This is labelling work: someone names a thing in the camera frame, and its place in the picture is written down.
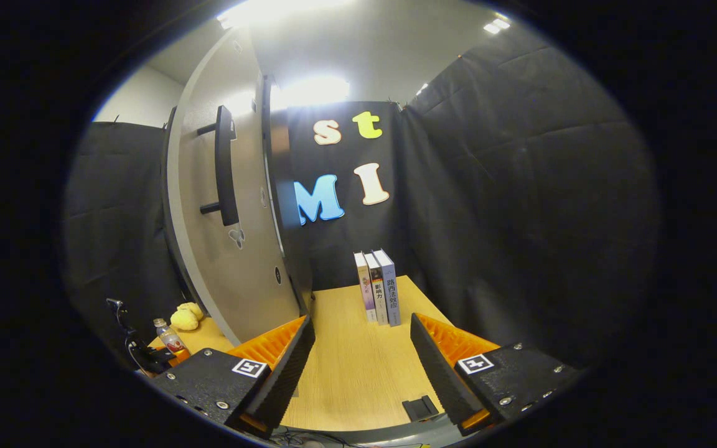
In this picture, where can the ceiling light panel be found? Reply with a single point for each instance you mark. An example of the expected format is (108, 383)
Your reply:
(312, 90)
(284, 9)
(422, 89)
(495, 25)

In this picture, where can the dark grey cabinet body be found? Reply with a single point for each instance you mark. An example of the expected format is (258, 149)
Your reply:
(290, 261)

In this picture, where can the cream plush toy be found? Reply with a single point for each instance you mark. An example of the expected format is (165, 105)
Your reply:
(185, 317)

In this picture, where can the light grey cabinet door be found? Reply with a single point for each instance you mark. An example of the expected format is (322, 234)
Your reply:
(209, 261)

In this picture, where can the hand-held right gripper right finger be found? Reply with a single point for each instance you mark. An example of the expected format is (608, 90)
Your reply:
(436, 379)

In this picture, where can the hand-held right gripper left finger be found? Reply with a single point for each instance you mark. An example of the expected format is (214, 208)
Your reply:
(287, 379)

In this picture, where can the small black block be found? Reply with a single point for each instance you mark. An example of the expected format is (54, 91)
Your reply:
(421, 407)

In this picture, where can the black backdrop cloth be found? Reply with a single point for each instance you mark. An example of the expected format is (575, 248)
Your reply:
(520, 186)

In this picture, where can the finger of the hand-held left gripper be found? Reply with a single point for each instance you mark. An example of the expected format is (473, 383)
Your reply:
(162, 358)

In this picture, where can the clear plastic bottle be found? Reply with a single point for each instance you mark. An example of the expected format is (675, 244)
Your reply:
(170, 339)

